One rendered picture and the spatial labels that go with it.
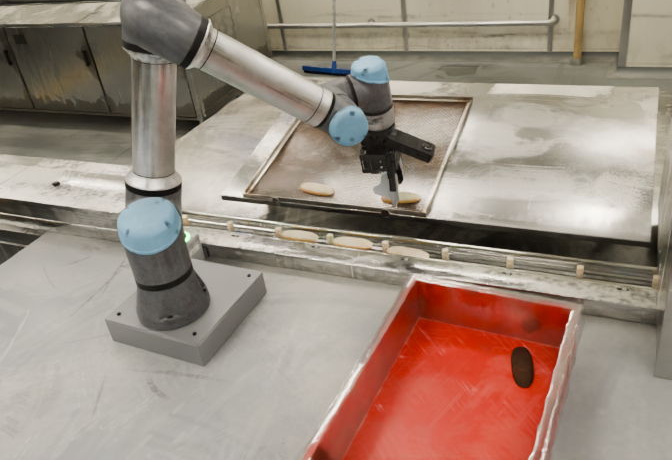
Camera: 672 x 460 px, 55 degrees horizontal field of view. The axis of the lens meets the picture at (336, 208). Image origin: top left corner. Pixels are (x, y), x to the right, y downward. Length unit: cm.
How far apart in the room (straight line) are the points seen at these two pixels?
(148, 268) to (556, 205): 89
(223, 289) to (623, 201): 90
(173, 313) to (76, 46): 357
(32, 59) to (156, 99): 383
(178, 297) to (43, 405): 32
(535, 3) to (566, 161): 344
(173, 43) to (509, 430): 84
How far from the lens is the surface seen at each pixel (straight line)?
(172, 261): 129
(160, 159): 135
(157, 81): 129
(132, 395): 134
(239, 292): 139
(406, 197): 157
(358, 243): 150
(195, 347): 131
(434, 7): 520
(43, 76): 511
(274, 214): 175
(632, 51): 479
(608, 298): 135
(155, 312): 134
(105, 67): 466
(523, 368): 122
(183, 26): 114
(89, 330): 154
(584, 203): 155
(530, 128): 178
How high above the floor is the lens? 170
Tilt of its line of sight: 31 degrees down
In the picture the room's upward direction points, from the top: 9 degrees counter-clockwise
